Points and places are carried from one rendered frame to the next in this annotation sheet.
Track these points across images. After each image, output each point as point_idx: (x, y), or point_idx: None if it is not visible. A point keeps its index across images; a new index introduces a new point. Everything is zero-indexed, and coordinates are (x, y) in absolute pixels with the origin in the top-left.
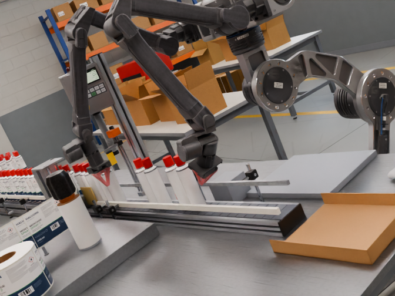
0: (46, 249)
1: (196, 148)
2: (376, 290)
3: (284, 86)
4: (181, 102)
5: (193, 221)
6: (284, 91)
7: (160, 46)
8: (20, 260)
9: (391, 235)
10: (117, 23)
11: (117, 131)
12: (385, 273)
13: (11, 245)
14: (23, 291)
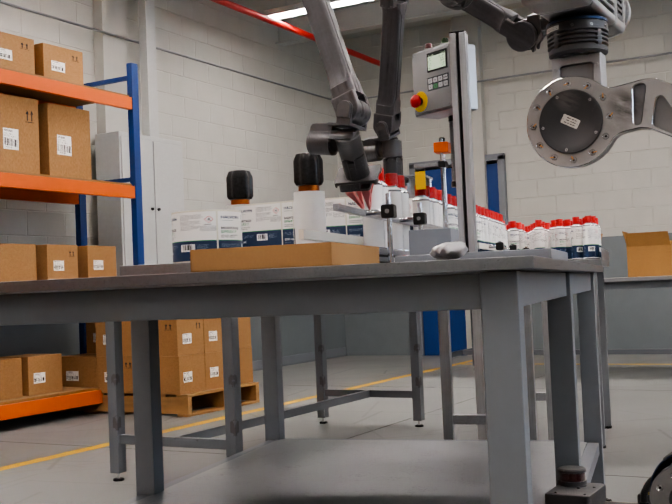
0: None
1: (321, 140)
2: (193, 311)
3: (582, 127)
4: (328, 75)
5: None
6: (578, 136)
7: (502, 32)
8: (196, 212)
9: (244, 261)
10: None
11: (442, 146)
12: (182, 282)
13: (270, 228)
14: (186, 245)
